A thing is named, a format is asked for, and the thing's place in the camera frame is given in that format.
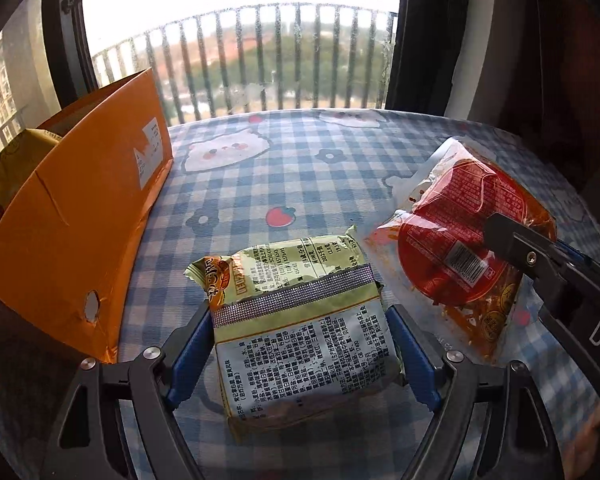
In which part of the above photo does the clear red spicy snack pack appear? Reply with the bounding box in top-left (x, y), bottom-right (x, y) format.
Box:
top-left (358, 138), bottom-right (557, 363)

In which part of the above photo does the blue checked tablecloth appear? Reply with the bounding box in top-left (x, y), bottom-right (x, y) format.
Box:
top-left (0, 110), bottom-right (600, 479)

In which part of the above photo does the orange cardboard box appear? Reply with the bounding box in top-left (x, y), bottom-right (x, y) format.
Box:
top-left (0, 70), bottom-right (173, 364)

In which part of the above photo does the brown curtain right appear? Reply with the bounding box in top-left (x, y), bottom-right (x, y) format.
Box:
top-left (476, 0), bottom-right (600, 202)

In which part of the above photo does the black window frame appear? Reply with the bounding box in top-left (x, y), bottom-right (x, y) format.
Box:
top-left (42, 0), bottom-right (447, 111)

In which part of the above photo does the green foil snack packet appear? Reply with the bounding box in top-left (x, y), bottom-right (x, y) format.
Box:
top-left (184, 230), bottom-right (401, 434)

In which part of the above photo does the yellow Korean chip bag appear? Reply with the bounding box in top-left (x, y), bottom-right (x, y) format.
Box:
top-left (0, 129), bottom-right (61, 221)

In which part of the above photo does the balcony railing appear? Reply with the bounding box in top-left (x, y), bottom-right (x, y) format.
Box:
top-left (84, 2), bottom-right (398, 125)

